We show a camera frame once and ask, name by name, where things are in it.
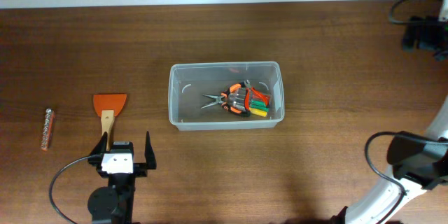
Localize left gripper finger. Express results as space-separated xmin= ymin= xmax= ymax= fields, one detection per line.
xmin=90 ymin=132 xmax=108 ymax=155
xmin=144 ymin=131 xmax=156 ymax=164

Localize orange long nose pliers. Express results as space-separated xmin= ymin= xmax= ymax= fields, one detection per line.
xmin=201 ymin=83 xmax=251 ymax=117

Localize clear screwdriver set case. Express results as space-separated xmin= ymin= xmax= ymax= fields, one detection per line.
xmin=229 ymin=87 xmax=270 ymax=117

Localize small red cutting pliers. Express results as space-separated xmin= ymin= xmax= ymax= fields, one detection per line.
xmin=244 ymin=80 xmax=270 ymax=112

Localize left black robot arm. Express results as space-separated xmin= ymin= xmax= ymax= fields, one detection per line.
xmin=87 ymin=133 xmax=157 ymax=224

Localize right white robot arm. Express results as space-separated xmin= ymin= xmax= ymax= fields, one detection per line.
xmin=330 ymin=16 xmax=447 ymax=224

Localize clear plastic container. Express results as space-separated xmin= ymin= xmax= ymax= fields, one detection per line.
xmin=168 ymin=62 xmax=285 ymax=131

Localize orange socket bit holder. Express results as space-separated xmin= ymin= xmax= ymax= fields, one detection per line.
xmin=41 ymin=108 xmax=55 ymax=151

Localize left black cable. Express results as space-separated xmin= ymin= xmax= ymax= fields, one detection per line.
xmin=48 ymin=154 xmax=102 ymax=224

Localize black cable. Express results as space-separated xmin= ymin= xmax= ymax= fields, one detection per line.
xmin=363 ymin=0 xmax=448 ymax=224
xmin=48 ymin=154 xmax=102 ymax=224

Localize orange scraper wooden handle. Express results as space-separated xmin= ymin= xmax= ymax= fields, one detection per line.
xmin=92 ymin=93 xmax=127 ymax=151

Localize right black cable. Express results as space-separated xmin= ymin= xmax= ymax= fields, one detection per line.
xmin=363 ymin=0 xmax=448 ymax=224

